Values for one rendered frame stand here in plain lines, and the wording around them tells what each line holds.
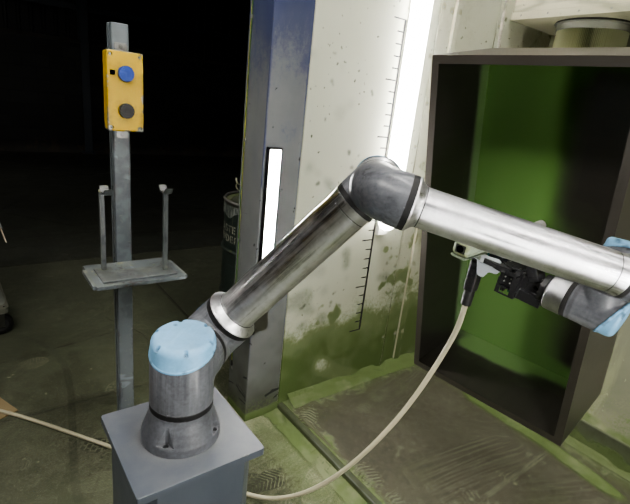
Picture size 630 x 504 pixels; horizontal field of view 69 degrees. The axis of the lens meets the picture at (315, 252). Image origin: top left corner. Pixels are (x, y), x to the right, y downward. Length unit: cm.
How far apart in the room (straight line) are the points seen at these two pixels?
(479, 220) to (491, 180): 100
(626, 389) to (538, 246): 174
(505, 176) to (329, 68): 81
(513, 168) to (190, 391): 137
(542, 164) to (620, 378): 123
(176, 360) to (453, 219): 66
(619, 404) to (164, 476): 207
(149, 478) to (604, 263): 103
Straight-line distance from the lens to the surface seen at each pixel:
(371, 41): 214
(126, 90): 179
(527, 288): 129
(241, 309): 119
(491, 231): 95
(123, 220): 190
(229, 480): 126
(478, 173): 196
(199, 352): 109
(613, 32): 279
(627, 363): 268
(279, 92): 186
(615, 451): 264
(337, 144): 205
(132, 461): 122
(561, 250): 99
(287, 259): 111
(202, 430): 120
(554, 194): 185
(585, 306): 122
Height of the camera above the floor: 145
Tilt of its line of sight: 18 degrees down
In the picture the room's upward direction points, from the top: 6 degrees clockwise
